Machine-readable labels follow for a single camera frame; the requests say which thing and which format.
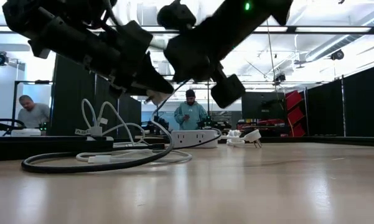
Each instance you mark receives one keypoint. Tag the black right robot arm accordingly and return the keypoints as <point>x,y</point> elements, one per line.
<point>267,9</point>

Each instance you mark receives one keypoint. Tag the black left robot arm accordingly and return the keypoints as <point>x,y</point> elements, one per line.
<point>59,34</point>

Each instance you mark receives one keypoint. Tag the black monitor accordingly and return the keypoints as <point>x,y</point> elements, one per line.
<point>263,105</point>

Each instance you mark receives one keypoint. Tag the person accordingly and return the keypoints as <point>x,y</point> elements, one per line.
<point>189,116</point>
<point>34,115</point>

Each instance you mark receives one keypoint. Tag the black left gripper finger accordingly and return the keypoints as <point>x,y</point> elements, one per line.
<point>121,91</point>
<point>149,79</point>

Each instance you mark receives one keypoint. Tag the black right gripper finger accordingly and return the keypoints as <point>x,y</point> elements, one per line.
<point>194,70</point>
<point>180,53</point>

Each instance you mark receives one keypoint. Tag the long black power strip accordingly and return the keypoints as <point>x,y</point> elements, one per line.
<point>49,147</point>

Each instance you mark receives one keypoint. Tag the white multi-outlet power cube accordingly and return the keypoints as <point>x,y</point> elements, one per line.
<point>193,138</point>

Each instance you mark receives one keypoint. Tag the red storage bins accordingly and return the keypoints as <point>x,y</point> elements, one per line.
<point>294,115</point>

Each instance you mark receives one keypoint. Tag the black overhead rig beam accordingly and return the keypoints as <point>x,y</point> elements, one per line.
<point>330,30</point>

